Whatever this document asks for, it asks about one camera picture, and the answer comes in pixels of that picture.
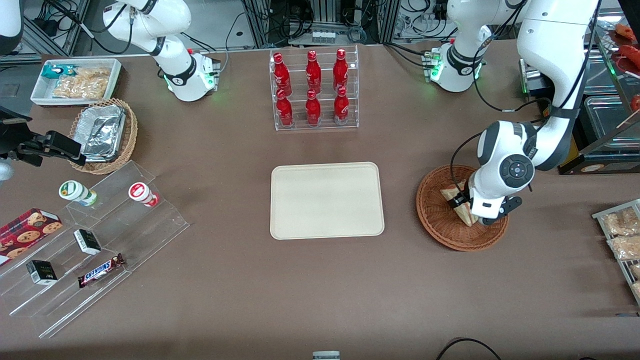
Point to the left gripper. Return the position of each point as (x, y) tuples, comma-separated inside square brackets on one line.
[(460, 200)]

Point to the dark grey flat panel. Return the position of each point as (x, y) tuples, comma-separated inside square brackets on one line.
[(17, 90)]

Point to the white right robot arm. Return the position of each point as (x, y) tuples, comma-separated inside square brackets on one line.
[(175, 70)]

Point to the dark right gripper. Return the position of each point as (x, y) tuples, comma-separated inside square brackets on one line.
[(14, 136)]

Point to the red sausage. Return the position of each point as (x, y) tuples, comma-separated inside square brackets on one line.
[(627, 31), (631, 54)]

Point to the teal snack packet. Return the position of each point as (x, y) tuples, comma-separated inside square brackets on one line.
[(52, 71)]

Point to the black food warmer case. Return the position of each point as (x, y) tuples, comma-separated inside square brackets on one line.
[(590, 167)]

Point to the red cookie box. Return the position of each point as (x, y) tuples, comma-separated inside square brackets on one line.
[(25, 232)]

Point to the round brown wicker basket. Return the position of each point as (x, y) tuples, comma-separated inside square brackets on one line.
[(440, 220)]

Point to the tray of packaged snacks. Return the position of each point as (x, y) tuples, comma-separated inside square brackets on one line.
[(622, 267)]

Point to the white rectangular bin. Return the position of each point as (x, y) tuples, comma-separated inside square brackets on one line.
[(42, 92)]

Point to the small black white box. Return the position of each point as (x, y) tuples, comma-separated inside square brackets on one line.
[(87, 241), (41, 272)]

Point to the red cola bottle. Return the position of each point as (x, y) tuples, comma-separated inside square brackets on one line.
[(285, 112), (341, 72), (341, 109), (313, 111), (281, 75), (313, 74)]

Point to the white connector block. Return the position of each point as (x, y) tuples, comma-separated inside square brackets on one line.
[(322, 36)]

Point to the clear bag of snacks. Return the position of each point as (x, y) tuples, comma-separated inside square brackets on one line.
[(625, 247), (637, 290), (622, 222), (636, 271)]

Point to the triangular sandwich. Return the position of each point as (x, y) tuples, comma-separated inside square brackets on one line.
[(465, 214)]

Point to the aluminium foil tray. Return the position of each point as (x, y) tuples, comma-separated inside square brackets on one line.
[(102, 132)]

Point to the green lid cup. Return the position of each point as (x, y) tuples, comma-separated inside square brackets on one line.
[(72, 191)]

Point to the snickers chocolate bar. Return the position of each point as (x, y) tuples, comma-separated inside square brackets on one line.
[(100, 271)]

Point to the oval tan wicker basket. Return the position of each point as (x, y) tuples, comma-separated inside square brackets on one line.
[(131, 130)]

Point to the beige rectangular tray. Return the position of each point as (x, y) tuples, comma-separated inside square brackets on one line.
[(325, 200)]

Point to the small grey device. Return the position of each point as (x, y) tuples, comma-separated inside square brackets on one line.
[(326, 355)]

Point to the clear bag of crackers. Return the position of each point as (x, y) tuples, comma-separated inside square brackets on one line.
[(85, 85)]

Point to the steel food pan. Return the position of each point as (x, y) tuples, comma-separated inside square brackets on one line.
[(597, 75), (605, 120)]

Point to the clear acrylic stepped shelf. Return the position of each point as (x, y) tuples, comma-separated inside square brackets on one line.
[(145, 235)]

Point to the red lid cup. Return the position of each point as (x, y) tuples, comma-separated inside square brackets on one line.
[(140, 192)]

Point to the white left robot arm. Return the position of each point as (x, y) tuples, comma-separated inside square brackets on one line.
[(550, 50)]

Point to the clear acrylic bottle rack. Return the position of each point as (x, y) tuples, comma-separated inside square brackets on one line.
[(327, 127)]

